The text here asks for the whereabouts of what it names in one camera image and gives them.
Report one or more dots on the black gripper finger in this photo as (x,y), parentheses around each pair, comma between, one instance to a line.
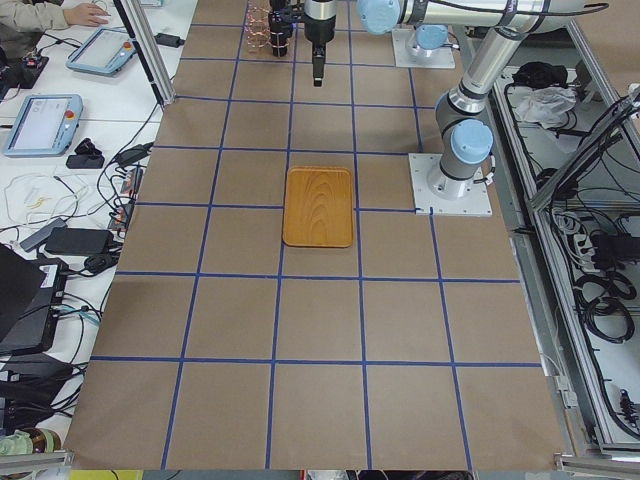
(318,64)

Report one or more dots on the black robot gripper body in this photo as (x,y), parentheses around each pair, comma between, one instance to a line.
(319,31)

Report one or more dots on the dark glass wine bottle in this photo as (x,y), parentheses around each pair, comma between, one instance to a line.
(280,31)

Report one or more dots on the wooden serving tray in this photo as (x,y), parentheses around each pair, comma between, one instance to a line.
(318,207)

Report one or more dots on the person hand on mouse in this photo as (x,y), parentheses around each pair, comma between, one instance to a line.
(86,14)

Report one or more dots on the upper blue teach pendant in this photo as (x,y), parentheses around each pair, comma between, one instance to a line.
(104,53)

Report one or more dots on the blue teach pendant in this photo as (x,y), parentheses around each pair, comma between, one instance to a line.
(45,126)
(104,53)

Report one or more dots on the white crumpled cloth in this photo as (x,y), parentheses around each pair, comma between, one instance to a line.
(548,107)

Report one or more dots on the lower blue teach pendant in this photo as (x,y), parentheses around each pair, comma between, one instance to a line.
(45,126)

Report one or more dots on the black power adapter brick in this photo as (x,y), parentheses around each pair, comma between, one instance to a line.
(78,241)

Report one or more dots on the black laptop computer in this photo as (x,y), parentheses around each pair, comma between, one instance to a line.
(31,291)

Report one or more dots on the copper wire bottle basket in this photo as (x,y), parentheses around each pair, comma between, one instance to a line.
(256,26)

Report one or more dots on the aluminium frame post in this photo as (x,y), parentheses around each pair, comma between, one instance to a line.
(139,30)

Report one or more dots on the aluminium side frame rail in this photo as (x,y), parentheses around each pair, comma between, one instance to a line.
(578,188)

